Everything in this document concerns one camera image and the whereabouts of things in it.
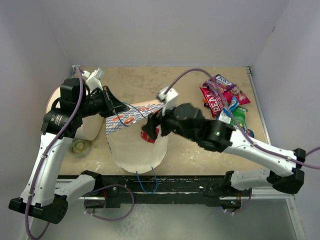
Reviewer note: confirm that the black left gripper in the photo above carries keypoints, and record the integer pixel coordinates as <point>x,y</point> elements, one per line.
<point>110,102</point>

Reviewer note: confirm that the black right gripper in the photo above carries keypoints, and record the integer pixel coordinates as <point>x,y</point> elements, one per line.
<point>154,119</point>

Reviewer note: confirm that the small red candy packet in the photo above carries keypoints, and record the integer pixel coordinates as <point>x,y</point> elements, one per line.
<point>146,137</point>

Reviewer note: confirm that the blue checkered paper bag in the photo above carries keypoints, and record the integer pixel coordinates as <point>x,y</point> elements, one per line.
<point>129,151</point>

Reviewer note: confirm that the orange snack packet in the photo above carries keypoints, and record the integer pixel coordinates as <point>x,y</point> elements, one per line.
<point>205,103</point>

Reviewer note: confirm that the pink snack packet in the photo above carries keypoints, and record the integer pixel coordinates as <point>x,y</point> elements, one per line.
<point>215,102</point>

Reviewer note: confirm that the small blue snack packet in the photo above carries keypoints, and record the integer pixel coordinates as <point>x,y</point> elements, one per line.
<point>232,106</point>

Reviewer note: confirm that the green snack packet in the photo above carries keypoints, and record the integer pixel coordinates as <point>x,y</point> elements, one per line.
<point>239,114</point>

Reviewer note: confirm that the blue snack wrapper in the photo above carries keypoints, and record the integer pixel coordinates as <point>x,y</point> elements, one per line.
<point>250,133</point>

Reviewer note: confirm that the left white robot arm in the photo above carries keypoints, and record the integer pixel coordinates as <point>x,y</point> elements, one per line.
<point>40,198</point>

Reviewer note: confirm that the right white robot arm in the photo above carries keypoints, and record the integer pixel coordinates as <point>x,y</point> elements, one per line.
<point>281,169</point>

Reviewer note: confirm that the white round container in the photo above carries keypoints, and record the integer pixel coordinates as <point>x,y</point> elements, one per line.
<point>91,125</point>

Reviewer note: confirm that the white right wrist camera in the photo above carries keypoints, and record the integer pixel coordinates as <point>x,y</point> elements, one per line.
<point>169,98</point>

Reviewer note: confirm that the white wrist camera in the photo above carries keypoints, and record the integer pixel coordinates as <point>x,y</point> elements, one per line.
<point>169,98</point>
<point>93,79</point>

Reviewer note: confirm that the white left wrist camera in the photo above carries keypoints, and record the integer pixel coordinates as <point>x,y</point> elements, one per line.
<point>93,79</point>

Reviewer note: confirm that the aluminium frame rail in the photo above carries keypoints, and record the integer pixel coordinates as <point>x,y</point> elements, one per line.
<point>260,193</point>

